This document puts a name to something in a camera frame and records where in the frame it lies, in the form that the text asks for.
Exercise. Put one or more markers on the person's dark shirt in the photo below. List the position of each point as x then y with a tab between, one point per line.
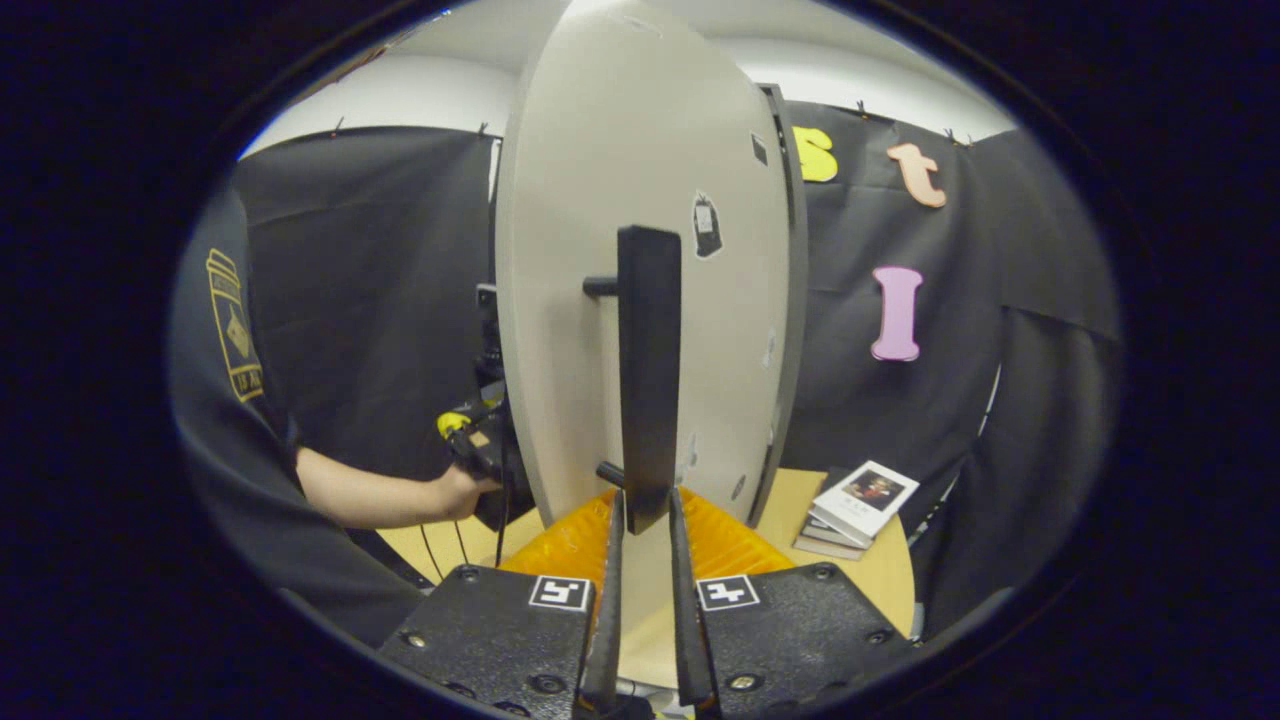
220	450

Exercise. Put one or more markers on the black backdrop cloth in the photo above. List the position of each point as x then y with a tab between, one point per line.
380	300

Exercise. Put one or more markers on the white portrait cover book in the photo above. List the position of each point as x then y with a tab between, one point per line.
865	495

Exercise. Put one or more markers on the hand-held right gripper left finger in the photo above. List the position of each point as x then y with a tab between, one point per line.
604	640

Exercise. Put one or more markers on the beige cabinet door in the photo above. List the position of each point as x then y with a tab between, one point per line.
600	150

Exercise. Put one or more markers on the grey book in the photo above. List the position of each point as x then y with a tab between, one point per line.
835	535
825	550

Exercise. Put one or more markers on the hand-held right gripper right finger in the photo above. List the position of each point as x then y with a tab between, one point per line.
688	640

